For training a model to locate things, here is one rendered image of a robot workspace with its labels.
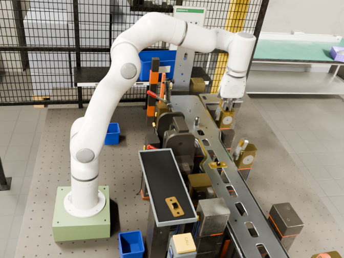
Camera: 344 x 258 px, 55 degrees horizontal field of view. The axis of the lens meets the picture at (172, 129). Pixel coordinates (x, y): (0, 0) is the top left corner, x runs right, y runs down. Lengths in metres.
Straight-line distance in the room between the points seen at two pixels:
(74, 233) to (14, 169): 1.58
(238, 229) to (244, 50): 0.69
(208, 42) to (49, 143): 1.28
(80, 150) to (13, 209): 1.52
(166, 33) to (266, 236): 0.85
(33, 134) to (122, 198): 1.81
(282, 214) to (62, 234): 0.95
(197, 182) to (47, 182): 0.87
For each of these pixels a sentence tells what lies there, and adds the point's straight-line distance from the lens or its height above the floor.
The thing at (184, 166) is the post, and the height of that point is 1.10.
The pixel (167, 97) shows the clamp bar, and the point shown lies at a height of 1.12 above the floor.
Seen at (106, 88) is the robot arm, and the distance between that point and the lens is 1.23.
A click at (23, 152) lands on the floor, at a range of 3.23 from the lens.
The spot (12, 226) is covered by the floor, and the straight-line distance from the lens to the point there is 2.67.
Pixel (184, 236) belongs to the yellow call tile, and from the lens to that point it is 1.09.
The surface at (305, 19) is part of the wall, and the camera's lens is 5.29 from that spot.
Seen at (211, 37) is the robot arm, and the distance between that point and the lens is 1.24.
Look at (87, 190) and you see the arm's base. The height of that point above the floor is 0.93.
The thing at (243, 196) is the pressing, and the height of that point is 1.00.
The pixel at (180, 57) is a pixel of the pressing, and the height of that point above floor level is 1.22.
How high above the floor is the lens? 2.03
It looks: 35 degrees down
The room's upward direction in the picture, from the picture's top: 8 degrees clockwise
